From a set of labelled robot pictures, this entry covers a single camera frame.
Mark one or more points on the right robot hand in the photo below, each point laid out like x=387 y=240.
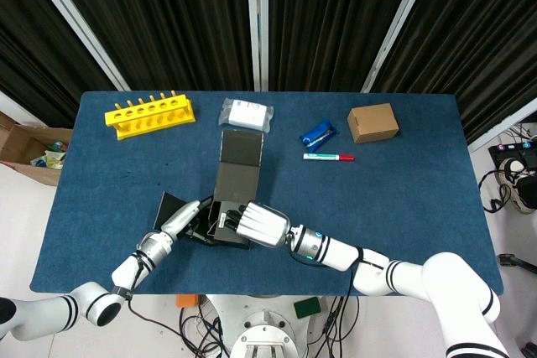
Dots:
x=262 y=226

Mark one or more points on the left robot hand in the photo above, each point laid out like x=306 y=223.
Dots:
x=180 y=219

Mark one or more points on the black folding cardboard box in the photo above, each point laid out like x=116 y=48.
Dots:
x=237 y=182

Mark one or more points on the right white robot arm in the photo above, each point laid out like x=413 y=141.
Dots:
x=398 y=280

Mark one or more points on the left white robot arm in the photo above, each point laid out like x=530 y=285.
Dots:
x=126 y=272

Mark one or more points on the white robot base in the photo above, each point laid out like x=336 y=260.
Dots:
x=264 y=333

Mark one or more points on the brown cardboard box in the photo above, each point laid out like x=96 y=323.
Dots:
x=373 y=123

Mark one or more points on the open cardboard box with rubbish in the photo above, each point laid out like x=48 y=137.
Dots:
x=21 y=144

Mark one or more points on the orange block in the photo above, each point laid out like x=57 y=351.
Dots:
x=186 y=300

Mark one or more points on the white marker with red cap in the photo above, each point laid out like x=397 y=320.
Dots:
x=323 y=157

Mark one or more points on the green block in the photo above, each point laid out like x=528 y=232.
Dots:
x=307 y=307

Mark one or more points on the blue snack packet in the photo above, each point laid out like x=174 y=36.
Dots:
x=319 y=133

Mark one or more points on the white crumpled plastic bag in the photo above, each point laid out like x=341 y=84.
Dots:
x=247 y=114

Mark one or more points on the blue table cloth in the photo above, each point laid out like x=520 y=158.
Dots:
x=377 y=207

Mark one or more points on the yellow test tube rack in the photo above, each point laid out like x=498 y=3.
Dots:
x=126 y=115

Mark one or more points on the black pleated curtain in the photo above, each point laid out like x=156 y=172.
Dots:
x=331 y=18
x=168 y=18
x=474 y=39
x=33 y=48

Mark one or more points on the black floor stand foot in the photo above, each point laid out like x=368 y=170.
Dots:
x=514 y=260

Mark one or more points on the black electronic device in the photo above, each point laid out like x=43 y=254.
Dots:
x=509 y=152

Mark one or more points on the white headphones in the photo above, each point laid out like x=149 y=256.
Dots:
x=522 y=190

